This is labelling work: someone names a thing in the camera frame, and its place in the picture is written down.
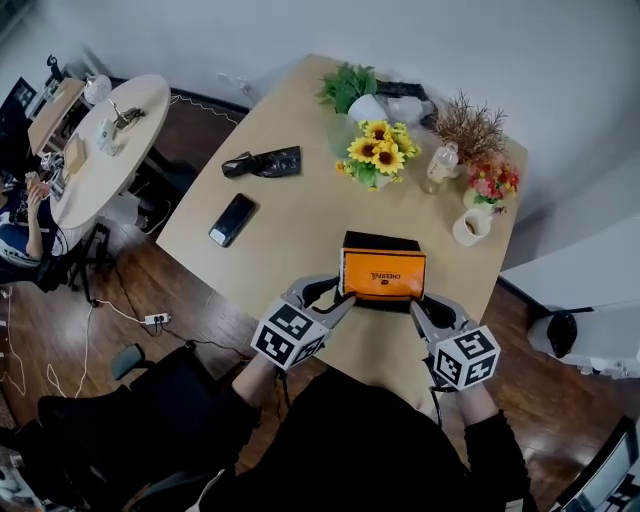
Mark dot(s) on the white low appliance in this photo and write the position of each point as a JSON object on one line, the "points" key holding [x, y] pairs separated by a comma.
{"points": [[600, 345]]}

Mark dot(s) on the small wooden side desk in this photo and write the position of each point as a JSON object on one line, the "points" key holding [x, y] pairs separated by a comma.
{"points": [[55, 112]]}

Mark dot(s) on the white desk lamp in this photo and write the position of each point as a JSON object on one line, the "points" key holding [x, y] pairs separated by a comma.
{"points": [[97, 89]]}

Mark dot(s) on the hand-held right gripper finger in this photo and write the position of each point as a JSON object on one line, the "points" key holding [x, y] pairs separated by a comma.
{"points": [[450, 312], [424, 322]]}

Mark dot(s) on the dried brown plant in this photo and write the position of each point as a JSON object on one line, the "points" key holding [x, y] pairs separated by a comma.
{"points": [[470, 130]]}

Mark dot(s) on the orange packet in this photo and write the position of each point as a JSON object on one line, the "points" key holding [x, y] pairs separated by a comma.
{"points": [[382, 275]]}

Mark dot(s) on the round light wooden table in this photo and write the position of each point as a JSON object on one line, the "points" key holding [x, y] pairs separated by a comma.
{"points": [[125, 150]]}

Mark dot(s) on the small white cup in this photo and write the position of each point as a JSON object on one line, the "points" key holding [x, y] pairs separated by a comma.
{"points": [[106, 135]]}

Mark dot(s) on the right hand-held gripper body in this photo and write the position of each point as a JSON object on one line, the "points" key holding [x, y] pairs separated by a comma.
{"points": [[465, 357]]}

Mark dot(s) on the large black screen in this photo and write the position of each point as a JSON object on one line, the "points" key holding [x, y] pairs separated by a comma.
{"points": [[15, 125]]}

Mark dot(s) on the black-framed tablet screen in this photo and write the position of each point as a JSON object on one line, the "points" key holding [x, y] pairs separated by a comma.
{"points": [[605, 475]]}

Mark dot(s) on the black bundle behind plants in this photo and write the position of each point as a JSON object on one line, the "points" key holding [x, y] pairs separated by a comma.
{"points": [[400, 89]]}

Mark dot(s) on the clear bottle yellowish liquid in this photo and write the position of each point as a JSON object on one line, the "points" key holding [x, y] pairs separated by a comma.
{"points": [[440, 167]]}

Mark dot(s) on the light wooden square table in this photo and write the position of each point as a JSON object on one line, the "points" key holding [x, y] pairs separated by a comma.
{"points": [[295, 210]]}

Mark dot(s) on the white mug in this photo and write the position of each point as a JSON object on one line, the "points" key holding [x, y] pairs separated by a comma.
{"points": [[467, 235]]}

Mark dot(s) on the person's black top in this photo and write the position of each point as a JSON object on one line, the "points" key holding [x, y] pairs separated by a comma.
{"points": [[360, 450]]}

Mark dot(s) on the black mesh office chair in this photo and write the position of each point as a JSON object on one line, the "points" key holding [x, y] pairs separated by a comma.
{"points": [[140, 425]]}

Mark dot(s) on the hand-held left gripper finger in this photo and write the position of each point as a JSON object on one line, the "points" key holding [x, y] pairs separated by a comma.
{"points": [[300, 286], [332, 314]]}

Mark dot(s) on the person's right forearm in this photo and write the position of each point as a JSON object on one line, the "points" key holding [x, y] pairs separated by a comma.
{"points": [[477, 402]]}

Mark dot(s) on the black curved stand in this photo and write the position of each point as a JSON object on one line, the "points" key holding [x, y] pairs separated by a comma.
{"points": [[54, 64]]}

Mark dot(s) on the potted yellow sunflowers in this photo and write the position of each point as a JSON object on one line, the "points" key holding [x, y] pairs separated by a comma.
{"points": [[380, 150]]}

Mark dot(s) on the white wall socket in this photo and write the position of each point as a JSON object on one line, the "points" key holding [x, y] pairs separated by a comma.
{"points": [[240, 82]]}

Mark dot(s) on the potted red pink flowers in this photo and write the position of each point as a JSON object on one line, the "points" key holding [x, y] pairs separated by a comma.
{"points": [[492, 182]]}

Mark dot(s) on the small wooden box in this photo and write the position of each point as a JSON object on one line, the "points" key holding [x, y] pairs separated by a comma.
{"points": [[75, 155]]}

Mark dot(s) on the crumpled black plastic bag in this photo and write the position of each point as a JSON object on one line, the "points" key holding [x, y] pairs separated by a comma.
{"points": [[272, 162]]}

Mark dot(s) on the clear plastic wrap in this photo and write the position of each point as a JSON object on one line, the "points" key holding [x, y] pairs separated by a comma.
{"points": [[407, 110]]}

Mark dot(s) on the green leafy plant white pot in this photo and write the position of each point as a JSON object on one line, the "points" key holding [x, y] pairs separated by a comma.
{"points": [[350, 87]]}

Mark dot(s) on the person's left forearm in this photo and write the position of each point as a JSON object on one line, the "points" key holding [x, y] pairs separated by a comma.
{"points": [[255, 382]]}

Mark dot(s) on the black smartphone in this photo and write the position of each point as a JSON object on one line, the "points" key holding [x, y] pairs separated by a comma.
{"points": [[232, 220]]}

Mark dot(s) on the black rectangular box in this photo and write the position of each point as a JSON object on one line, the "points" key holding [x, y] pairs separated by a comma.
{"points": [[382, 240]]}

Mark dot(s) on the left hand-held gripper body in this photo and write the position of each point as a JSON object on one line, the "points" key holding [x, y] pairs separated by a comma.
{"points": [[285, 332]]}

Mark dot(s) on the white power strip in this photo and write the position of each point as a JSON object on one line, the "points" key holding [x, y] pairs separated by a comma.
{"points": [[156, 318]]}

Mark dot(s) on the white plastic bag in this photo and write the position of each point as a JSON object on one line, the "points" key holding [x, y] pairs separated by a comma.
{"points": [[130, 210]]}

